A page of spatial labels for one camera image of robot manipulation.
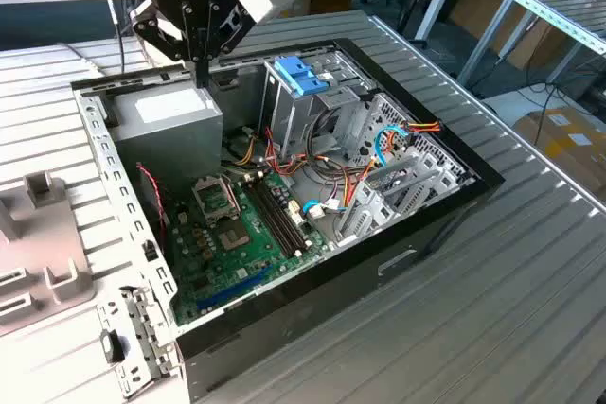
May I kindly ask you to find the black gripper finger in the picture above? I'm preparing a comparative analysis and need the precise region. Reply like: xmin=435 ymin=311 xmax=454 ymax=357
xmin=203 ymin=0 xmax=257 ymax=88
xmin=131 ymin=0 xmax=204 ymax=88

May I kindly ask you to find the orange yellow red power wire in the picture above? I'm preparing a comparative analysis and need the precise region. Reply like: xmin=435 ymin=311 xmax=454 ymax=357
xmin=340 ymin=120 xmax=442 ymax=211

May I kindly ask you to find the metal disk bay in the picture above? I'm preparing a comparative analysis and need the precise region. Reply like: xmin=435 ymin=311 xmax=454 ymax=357
xmin=333 ymin=91 xmax=477 ymax=249

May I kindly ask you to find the blue plastic drive latch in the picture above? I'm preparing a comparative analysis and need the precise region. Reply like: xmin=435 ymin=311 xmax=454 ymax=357
xmin=273 ymin=56 xmax=330 ymax=98

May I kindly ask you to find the grey power supply unit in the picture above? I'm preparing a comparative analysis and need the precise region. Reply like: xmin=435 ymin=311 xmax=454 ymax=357
xmin=107 ymin=79 xmax=224 ymax=192

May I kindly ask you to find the metal drive cage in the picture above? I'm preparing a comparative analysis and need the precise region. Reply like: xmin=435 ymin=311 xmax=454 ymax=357
xmin=258 ymin=49 xmax=380 ymax=164

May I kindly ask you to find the metal socket cover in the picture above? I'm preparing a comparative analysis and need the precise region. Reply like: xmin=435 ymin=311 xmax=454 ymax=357
xmin=191 ymin=174 xmax=239 ymax=226

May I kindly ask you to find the black RAM slot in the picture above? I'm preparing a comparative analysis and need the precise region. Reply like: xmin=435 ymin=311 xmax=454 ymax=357
xmin=259 ymin=177 xmax=308 ymax=256
xmin=255 ymin=177 xmax=303 ymax=256
xmin=250 ymin=178 xmax=297 ymax=257
xmin=245 ymin=178 xmax=293 ymax=257

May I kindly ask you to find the white motherboard socket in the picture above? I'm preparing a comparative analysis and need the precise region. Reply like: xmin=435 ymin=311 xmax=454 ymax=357
xmin=287 ymin=200 xmax=308 ymax=229

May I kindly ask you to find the CPU socket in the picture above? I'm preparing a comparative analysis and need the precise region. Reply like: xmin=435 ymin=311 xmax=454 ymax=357
xmin=215 ymin=220 xmax=251 ymax=255

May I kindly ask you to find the green motherboard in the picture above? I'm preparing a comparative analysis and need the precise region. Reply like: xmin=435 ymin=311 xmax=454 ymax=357
xmin=165 ymin=169 xmax=332 ymax=327

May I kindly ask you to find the grey parts rack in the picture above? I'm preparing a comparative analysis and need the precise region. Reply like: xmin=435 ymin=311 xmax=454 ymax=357
xmin=0 ymin=171 xmax=98 ymax=334

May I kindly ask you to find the blue expansion slot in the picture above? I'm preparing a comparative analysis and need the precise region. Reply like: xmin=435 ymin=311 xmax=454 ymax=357
xmin=196 ymin=265 xmax=275 ymax=311

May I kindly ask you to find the open black PC case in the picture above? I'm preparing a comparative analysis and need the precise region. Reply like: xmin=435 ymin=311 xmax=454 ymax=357
xmin=69 ymin=37 xmax=507 ymax=404

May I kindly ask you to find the black case lock tab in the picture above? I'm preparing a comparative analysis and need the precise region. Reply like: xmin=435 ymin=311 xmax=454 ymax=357
xmin=101 ymin=329 xmax=127 ymax=363

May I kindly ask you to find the large brown cardboard box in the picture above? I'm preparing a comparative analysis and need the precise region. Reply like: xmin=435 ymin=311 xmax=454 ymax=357
xmin=513 ymin=108 xmax=606 ymax=206

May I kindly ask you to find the yellow orange wire bundle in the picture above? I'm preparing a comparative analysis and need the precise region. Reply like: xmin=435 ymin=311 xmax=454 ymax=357
xmin=225 ymin=134 xmax=260 ymax=167

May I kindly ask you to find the black cable loop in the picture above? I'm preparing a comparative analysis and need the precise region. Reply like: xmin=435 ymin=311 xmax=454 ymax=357
xmin=305 ymin=108 xmax=364 ymax=179

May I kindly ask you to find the orange red wire bundle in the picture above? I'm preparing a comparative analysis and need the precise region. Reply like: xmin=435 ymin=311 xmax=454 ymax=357
xmin=263 ymin=127 xmax=312 ymax=179

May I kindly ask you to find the red black fan wire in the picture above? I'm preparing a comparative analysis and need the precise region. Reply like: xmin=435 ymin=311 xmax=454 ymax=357
xmin=135 ymin=162 xmax=170 ymax=247

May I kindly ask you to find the blue data wire white label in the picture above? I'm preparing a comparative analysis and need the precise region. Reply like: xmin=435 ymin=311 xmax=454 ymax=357
xmin=302 ymin=199 xmax=343 ymax=220

